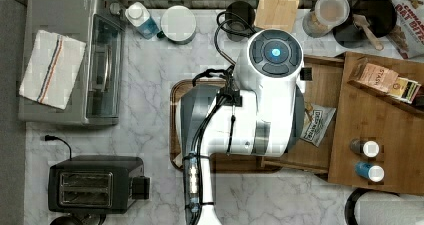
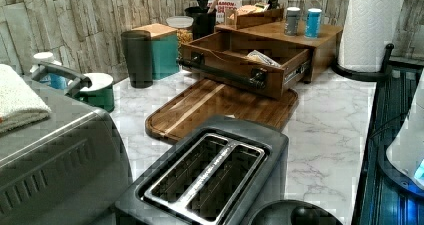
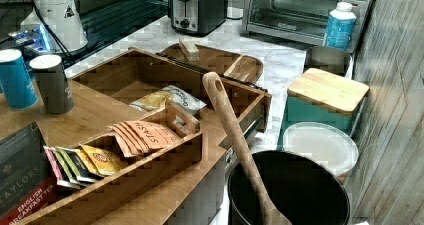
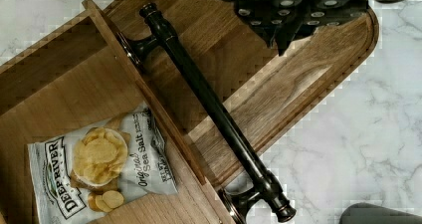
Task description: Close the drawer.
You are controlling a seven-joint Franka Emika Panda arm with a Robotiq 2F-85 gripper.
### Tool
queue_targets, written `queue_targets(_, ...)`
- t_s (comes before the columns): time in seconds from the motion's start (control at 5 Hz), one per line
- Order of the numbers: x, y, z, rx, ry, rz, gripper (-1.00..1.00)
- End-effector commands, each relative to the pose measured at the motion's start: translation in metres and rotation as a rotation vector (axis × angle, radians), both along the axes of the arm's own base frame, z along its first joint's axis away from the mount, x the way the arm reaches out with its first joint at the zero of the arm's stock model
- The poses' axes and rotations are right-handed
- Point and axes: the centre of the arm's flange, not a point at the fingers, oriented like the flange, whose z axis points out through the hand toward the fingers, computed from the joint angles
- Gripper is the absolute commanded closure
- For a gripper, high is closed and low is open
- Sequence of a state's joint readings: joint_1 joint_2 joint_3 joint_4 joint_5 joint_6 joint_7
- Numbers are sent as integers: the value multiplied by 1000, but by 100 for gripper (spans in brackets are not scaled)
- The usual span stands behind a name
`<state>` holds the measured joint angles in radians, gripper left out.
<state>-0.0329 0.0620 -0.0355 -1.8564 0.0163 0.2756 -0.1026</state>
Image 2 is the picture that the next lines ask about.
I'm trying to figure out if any blue spice shaker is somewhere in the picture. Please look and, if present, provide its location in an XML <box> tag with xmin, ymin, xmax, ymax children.
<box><xmin>305</xmin><ymin>8</ymin><xmax>322</xmax><ymax>38</ymax></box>

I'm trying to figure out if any white paper towel roll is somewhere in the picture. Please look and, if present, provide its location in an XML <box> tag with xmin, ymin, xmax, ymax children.
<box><xmin>339</xmin><ymin>0</ymin><xmax>404</xmax><ymax>72</ymax></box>

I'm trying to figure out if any green canister with white lid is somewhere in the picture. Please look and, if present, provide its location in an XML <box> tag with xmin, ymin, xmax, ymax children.
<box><xmin>76</xmin><ymin>73</ymin><xmax>115</xmax><ymax>112</ymax></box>

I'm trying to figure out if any black paper towel holder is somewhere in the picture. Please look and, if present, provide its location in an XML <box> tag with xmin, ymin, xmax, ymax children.
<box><xmin>330</xmin><ymin>43</ymin><xmax>394</xmax><ymax>82</ymax></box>

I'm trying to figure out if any black utensil holder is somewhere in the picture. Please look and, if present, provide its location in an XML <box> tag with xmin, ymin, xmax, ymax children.
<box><xmin>184</xmin><ymin>7</ymin><xmax>216</xmax><ymax>40</ymax></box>

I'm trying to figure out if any black two-slot toaster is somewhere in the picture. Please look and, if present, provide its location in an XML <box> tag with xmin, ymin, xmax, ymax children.
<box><xmin>115</xmin><ymin>115</ymin><xmax>289</xmax><ymax>225</ymax></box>

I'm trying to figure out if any teal box with wooden lid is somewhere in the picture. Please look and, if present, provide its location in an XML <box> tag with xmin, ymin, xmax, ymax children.
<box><xmin>135</xmin><ymin>23</ymin><xmax>179</xmax><ymax>80</ymax></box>

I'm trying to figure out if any wooden tea bag tray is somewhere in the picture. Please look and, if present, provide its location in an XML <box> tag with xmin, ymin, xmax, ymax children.
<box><xmin>224</xmin><ymin>5</ymin><xmax>284</xmax><ymax>29</ymax></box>

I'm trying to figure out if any tall dark grey canister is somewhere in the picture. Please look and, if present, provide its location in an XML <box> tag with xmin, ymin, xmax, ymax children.
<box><xmin>121</xmin><ymin>30</ymin><xmax>153</xmax><ymax>88</ymax></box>

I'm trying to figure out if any wooden cutting board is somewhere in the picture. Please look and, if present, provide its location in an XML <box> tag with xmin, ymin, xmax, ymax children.
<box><xmin>145</xmin><ymin>79</ymin><xmax>298</xmax><ymax>144</ymax></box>

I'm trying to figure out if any folded white towel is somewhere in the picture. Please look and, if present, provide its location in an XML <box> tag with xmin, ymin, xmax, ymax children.
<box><xmin>0</xmin><ymin>64</ymin><xmax>51</xmax><ymax>133</ymax></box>

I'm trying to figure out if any black round pot lid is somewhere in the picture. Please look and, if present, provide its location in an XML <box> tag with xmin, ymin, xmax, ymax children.
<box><xmin>248</xmin><ymin>200</ymin><xmax>343</xmax><ymax>225</ymax></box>

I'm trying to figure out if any wooden drawer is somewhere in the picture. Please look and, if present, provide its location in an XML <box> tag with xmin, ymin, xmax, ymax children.
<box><xmin>177</xmin><ymin>31</ymin><xmax>311</xmax><ymax>99</ymax></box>

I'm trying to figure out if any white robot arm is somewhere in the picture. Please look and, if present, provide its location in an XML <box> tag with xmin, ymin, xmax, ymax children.
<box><xmin>386</xmin><ymin>74</ymin><xmax>424</xmax><ymax>189</ymax></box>

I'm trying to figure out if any grey spice shaker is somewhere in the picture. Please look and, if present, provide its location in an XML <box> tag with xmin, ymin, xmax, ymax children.
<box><xmin>285</xmin><ymin>7</ymin><xmax>300</xmax><ymax>36</ymax></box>

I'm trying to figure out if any paper packet in drawer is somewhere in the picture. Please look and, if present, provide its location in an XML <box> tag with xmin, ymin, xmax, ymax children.
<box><xmin>246</xmin><ymin>50</ymin><xmax>280</xmax><ymax>67</ymax></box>

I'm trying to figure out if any silver toaster oven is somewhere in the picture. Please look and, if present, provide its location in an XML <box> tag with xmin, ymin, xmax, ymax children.
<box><xmin>1</xmin><ymin>75</ymin><xmax>132</xmax><ymax>225</ymax></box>

